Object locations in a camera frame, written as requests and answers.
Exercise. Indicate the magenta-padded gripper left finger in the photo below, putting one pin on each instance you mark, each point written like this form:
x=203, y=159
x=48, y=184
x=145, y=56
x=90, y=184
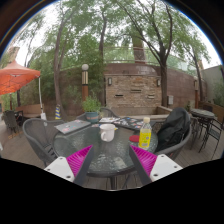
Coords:
x=78, y=160

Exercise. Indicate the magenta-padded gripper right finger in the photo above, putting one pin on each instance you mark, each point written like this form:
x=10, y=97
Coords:
x=146, y=160

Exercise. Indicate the clear bottle with yellow label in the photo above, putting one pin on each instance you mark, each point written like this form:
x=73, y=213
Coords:
x=145, y=135

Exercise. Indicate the flat round red coaster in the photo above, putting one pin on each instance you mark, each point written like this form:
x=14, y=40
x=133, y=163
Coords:
x=133, y=138

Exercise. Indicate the grey laptop with stickers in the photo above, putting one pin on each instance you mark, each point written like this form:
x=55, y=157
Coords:
x=71, y=126

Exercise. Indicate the grey wicker chair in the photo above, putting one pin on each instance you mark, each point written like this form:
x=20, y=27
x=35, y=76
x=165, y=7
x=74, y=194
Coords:
x=38, y=133
x=107, y=112
x=180, y=146

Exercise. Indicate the white ceramic mug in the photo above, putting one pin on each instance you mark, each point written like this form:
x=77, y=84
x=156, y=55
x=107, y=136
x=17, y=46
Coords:
x=107, y=132

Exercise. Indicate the black laptop with stickers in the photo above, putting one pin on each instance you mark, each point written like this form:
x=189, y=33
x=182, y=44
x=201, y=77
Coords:
x=129, y=123

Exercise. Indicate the black jacket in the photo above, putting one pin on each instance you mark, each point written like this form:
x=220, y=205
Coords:
x=173, y=128

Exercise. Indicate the blue yellow striped bollard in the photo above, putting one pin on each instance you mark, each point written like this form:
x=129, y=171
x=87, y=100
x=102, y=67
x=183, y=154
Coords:
x=58, y=112

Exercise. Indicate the potted green plant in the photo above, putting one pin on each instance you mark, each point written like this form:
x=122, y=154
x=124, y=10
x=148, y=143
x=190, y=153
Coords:
x=91, y=106

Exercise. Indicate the wooden bench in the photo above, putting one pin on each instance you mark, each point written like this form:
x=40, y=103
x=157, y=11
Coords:
x=31, y=110

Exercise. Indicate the black metal chair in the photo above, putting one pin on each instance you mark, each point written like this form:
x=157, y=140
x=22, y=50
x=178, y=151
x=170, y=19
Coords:
x=213, y=133

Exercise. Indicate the round dark patio table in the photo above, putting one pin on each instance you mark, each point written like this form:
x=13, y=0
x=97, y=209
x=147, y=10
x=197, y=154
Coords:
x=202, y=114

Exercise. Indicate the dark patio chair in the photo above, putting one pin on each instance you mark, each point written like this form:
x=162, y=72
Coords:
x=11, y=120

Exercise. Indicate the orange patio umbrella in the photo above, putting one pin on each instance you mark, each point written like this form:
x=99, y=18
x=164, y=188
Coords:
x=16, y=78

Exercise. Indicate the grey wall utility box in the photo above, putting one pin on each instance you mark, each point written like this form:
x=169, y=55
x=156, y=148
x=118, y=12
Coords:
x=170, y=100

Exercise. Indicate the globe-topped lamp post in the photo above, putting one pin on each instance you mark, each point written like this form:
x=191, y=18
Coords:
x=85, y=83

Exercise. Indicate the wall lantern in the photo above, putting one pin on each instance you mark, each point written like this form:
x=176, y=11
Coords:
x=109, y=81
x=158, y=82

